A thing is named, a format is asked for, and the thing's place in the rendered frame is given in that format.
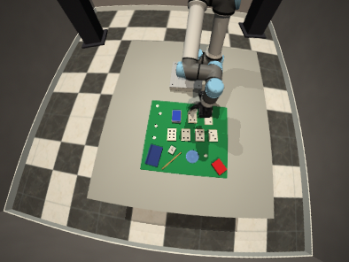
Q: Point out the green felt table surface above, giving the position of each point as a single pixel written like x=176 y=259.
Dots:
x=180 y=164

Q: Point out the cream playing card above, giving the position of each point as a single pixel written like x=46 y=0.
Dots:
x=208 y=121
x=213 y=137
x=200 y=135
x=192 y=120
x=185 y=134
x=171 y=134

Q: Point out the red rectangular tile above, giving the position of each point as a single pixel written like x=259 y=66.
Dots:
x=219 y=167

